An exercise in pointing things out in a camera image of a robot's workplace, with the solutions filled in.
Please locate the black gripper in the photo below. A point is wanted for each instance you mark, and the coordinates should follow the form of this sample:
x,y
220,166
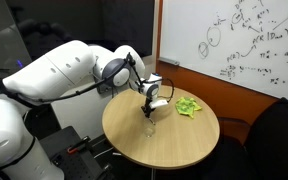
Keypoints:
x,y
146,108

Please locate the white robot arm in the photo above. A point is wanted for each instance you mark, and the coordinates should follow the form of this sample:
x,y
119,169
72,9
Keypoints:
x,y
48,79

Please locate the colorless clear cup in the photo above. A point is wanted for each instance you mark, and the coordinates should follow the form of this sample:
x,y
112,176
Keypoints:
x,y
149,130

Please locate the yellow green cloth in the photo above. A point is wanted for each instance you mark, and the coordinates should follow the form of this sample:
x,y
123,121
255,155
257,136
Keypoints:
x,y
187,106

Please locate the round wooden table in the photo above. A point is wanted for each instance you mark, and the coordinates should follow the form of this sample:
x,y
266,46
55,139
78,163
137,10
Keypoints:
x,y
179,141

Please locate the black office chair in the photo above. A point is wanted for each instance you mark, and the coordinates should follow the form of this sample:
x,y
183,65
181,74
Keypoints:
x,y
264,155

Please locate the white whiteboard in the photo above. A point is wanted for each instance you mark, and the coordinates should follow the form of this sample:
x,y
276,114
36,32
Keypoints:
x,y
244,42

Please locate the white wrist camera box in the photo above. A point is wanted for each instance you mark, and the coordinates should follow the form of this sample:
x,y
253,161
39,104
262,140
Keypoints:
x,y
158,103

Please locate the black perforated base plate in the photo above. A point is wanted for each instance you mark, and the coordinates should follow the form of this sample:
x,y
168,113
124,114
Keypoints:
x,y
78,166

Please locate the orange handled black clamp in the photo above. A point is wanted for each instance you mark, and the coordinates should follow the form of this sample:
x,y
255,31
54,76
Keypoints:
x,y
74,148

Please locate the black wall monitor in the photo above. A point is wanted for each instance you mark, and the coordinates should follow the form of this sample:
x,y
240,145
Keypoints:
x,y
46,24

